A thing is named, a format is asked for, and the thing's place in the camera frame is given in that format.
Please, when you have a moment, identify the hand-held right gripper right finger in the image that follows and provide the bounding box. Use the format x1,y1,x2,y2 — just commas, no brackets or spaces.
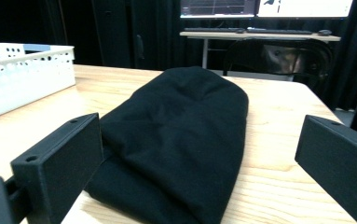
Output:
295,114,357,224

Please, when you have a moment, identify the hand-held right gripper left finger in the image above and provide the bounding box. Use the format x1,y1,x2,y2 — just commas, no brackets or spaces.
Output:
10,112,104,224

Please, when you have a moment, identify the white perforated plastic basket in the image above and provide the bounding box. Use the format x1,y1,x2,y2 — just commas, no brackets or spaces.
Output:
0,42,76,124

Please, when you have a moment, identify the black beanie hat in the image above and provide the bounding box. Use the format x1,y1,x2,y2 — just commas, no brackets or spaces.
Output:
84,65,250,224

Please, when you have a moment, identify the black folding chair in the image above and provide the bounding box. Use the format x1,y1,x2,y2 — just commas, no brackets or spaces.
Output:
222,37,335,91

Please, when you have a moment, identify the black keyboard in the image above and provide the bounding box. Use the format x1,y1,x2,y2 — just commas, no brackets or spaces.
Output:
184,27,245,34
246,27,314,35

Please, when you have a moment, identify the computer monitor with white screen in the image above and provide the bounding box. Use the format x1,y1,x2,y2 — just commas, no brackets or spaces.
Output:
256,0,354,20

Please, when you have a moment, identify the office desk with white legs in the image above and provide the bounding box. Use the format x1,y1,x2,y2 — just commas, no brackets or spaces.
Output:
179,31,342,70

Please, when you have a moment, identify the computer monitor with dark screen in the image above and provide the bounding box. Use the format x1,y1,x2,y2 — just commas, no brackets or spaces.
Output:
180,0,258,20

